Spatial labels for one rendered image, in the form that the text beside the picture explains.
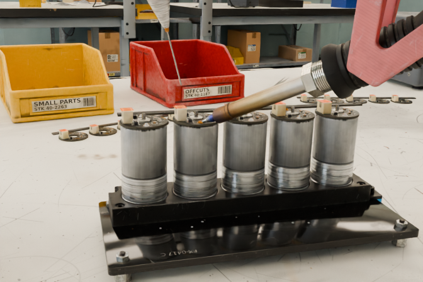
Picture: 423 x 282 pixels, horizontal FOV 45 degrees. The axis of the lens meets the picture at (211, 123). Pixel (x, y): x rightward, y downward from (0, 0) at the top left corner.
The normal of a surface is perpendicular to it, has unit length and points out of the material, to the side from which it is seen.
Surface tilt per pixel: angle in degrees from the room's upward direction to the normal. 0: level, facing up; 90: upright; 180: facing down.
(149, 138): 90
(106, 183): 0
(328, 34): 90
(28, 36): 90
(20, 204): 0
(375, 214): 0
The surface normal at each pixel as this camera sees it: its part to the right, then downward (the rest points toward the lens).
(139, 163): -0.04, 0.26
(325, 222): 0.03, -0.96
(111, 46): 0.46, 0.25
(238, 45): -0.85, 0.14
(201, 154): 0.22, 0.26
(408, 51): -0.55, 0.36
